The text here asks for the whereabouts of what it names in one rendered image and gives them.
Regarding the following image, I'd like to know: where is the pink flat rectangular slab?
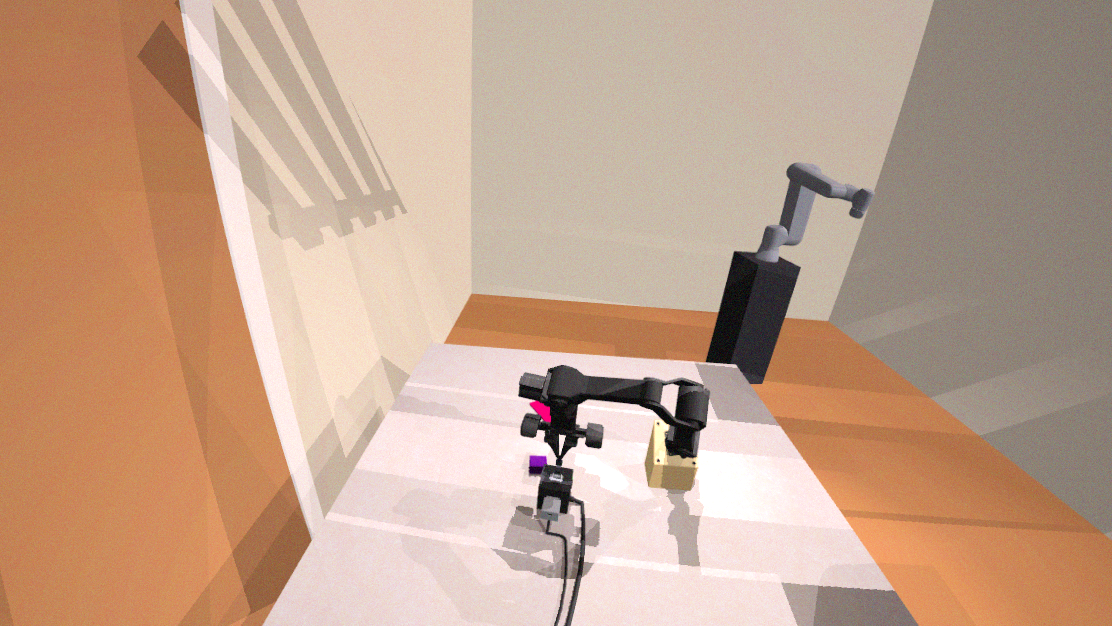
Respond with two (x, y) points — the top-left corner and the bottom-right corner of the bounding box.
(529, 403), (552, 423)

